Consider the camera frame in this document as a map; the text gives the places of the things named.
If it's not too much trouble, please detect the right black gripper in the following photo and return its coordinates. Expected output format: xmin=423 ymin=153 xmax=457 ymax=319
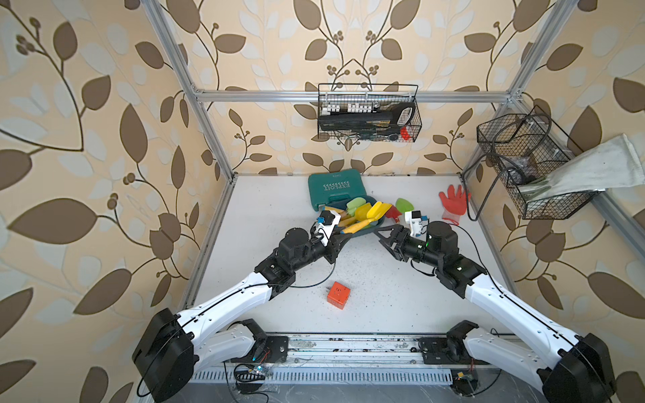
xmin=375 ymin=223 xmax=443 ymax=270

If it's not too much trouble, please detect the red toy shovel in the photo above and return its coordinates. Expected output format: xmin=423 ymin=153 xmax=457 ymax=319
xmin=386 ymin=206 xmax=401 ymax=223

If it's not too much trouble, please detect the green toy shovel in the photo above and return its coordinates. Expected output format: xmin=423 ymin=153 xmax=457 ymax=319
xmin=396 ymin=198 xmax=415 ymax=214

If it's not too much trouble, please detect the yellow toy spatula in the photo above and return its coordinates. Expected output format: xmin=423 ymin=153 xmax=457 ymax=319
xmin=342 ymin=201 xmax=392 ymax=233

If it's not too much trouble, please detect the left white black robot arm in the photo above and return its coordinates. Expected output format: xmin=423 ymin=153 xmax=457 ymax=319
xmin=132 ymin=228 xmax=352 ymax=402

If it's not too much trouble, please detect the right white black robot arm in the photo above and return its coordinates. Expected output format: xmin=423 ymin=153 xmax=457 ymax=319
xmin=376 ymin=221 xmax=616 ymax=402

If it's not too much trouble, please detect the yellow toy shovel in box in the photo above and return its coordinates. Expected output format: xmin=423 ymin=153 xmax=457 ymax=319
xmin=354 ymin=203 xmax=372 ymax=222

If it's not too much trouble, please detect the green storage box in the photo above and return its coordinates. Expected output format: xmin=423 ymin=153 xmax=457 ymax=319
xmin=307 ymin=169 xmax=384 ymax=236

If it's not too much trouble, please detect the orange cube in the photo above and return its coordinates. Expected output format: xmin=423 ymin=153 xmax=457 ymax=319
xmin=327 ymin=282 xmax=351 ymax=310

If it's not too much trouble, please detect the red rubber glove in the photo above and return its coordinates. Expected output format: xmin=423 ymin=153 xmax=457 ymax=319
xmin=439 ymin=185 xmax=470 ymax=225

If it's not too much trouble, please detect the black tool in basket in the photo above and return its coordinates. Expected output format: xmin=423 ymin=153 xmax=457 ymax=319
xmin=318 ymin=102 xmax=417 ymax=131

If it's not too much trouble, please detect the white cloth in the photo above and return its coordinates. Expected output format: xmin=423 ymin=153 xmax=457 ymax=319
xmin=518 ymin=134 xmax=644 ymax=202

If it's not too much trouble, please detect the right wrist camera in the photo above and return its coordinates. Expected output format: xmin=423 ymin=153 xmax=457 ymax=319
xmin=404 ymin=210 xmax=428 ymax=238

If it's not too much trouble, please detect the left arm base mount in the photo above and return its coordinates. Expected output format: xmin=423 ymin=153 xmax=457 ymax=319
xmin=227 ymin=319 xmax=289 ymax=365

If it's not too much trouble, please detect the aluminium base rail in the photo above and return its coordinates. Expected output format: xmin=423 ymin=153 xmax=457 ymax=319
xmin=147 ymin=331 xmax=565 ymax=369

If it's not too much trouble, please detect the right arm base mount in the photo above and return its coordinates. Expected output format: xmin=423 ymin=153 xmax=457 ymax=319
xmin=418 ymin=320 xmax=486 ymax=365

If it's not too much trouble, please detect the back wire basket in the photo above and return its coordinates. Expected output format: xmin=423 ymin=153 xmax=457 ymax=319
xmin=313 ymin=82 xmax=423 ymax=144

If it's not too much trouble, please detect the wire basket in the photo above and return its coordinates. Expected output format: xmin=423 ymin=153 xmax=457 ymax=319
xmin=460 ymin=106 xmax=601 ymax=221
xmin=313 ymin=82 xmax=423 ymax=144

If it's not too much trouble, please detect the right wire basket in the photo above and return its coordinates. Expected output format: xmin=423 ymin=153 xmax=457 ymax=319
xmin=460 ymin=106 xmax=601 ymax=221

